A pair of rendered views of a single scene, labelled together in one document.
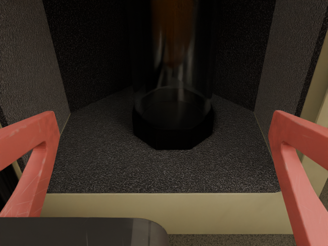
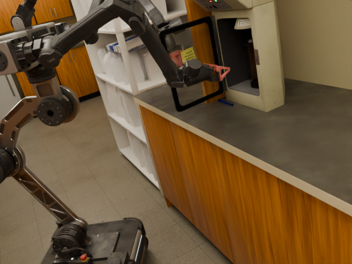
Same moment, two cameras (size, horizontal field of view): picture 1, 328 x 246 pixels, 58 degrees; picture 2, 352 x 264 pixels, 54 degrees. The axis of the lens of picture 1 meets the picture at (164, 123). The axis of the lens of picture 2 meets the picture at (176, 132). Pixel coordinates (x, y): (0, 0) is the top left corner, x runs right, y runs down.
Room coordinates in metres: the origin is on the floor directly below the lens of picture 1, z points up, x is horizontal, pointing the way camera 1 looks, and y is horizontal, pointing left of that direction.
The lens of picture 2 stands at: (-0.80, -1.34, 1.57)
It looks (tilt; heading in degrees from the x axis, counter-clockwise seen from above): 23 degrees down; 66
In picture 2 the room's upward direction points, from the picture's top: 14 degrees counter-clockwise
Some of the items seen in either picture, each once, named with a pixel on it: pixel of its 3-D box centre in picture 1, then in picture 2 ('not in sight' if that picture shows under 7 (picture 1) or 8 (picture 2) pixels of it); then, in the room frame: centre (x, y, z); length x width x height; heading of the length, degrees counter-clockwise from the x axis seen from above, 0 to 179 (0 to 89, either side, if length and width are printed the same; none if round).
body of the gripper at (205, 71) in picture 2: not in sight; (202, 75); (-0.01, 0.00, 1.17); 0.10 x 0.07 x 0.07; 89
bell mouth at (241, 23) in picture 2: not in sight; (252, 18); (0.29, -0.02, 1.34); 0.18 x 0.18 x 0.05
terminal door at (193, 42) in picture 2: not in sight; (193, 64); (0.03, 0.14, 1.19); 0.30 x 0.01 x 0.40; 5
